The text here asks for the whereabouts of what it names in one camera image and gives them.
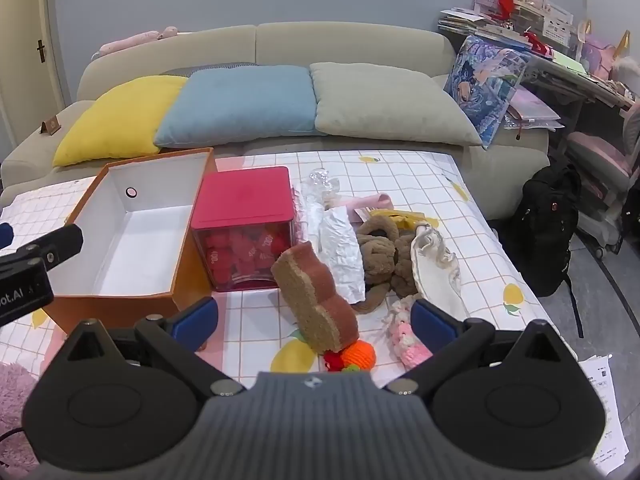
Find beige sofa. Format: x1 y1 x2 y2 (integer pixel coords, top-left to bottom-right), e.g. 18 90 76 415
0 21 551 221

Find toast-shaped plush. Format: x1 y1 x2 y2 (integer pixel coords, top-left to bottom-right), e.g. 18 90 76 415
270 240 361 353

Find pink desk chair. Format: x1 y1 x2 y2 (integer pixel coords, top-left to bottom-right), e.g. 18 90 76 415
567 105 640 261

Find orange cardboard box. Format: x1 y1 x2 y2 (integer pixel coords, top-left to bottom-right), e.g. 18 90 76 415
44 147 218 336

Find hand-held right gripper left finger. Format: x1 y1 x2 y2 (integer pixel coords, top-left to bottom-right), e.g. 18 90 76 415
64 296 247 397

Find pink plush toy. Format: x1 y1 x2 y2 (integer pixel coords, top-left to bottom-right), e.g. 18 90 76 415
98 25 179 57

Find printed paper sheets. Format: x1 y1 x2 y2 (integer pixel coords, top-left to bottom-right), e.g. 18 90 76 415
577 355 631 476

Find pink soft tube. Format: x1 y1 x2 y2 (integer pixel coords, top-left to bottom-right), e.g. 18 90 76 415
340 192 393 223

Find yellow pillow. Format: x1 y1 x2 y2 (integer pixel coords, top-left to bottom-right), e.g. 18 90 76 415
52 75 188 167

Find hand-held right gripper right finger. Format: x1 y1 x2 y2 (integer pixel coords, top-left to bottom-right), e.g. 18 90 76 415
386 298 577 397

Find pink bag with gold ears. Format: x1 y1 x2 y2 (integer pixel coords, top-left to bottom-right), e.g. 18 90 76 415
581 19 632 81

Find black backpack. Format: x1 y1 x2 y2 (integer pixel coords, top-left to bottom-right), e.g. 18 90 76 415
502 162 585 338

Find cream door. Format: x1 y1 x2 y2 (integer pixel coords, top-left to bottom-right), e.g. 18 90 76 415
0 0 66 161

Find grey desk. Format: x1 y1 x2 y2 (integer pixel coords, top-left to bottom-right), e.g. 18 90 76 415
520 52 636 161

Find light blue pillow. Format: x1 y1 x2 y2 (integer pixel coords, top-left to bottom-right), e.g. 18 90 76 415
153 65 319 149

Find orange crochet ball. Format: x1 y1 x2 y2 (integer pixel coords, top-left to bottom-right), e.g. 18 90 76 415
341 340 377 372

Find pink folder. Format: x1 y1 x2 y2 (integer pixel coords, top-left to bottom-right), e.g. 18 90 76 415
504 85 564 133

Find clear plastic wrap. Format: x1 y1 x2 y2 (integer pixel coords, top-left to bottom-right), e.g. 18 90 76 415
292 166 343 241

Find lemon print chequered tablecloth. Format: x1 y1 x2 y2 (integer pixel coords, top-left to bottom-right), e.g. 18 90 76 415
0 149 556 391

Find stack of books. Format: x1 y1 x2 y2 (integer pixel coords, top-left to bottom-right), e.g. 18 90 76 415
439 7 506 37

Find brown knotted plush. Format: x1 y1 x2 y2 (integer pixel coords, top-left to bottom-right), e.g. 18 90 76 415
354 217 418 316

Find red lidded clear box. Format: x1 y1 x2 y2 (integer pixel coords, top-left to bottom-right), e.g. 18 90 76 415
190 166 297 292

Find blue patterned cushion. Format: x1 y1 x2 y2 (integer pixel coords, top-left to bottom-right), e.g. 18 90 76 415
443 35 531 150

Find white frilled cloth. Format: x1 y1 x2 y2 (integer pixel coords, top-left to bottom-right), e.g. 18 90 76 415
410 222 471 318

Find grey-beige pillow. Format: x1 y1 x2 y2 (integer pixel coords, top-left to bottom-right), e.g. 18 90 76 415
309 62 483 148

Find yellow snack packet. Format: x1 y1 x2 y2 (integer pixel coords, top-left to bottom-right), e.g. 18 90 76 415
369 209 440 231

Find pink crochet toy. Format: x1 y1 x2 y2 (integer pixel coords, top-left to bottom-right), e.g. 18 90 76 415
382 294 433 371

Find pink fluffy rug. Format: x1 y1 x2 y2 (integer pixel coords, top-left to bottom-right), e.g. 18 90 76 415
0 362 41 466

